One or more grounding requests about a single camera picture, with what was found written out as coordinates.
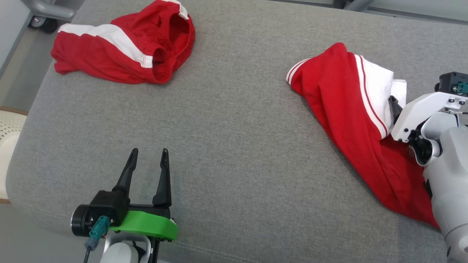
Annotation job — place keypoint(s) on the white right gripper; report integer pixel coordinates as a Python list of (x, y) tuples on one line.
[(416, 113)]

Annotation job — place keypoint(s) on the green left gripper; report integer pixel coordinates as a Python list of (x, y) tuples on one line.
[(146, 224)]

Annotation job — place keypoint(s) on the red shirt with white panel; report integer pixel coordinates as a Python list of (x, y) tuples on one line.
[(336, 95)]

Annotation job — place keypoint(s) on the red shorts with white stripe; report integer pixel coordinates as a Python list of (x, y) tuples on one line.
[(109, 62)]

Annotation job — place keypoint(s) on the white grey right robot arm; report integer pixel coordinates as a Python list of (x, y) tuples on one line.
[(449, 182)]

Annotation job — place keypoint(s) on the cream perforated laundry basket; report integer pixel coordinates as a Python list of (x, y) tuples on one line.
[(9, 135)]

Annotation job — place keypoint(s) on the black caster wheel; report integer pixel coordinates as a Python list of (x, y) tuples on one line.
[(45, 25)]

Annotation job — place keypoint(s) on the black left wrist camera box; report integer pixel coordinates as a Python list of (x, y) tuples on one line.
[(109, 204)]

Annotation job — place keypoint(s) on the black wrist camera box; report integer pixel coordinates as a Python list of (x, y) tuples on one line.
[(449, 82), (109, 204)]

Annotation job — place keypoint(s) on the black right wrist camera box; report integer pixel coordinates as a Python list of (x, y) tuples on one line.
[(449, 82)]

